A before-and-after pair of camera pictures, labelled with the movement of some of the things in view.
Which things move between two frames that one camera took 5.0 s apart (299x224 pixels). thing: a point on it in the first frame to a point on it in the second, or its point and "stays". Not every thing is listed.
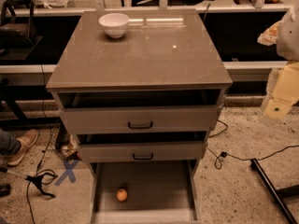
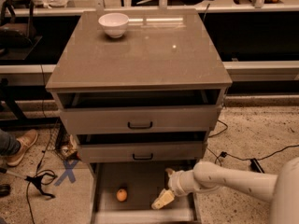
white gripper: [289, 37] to [176, 184]
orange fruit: [121, 195] stays
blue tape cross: [68, 172] stays
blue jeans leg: [9, 145] stays
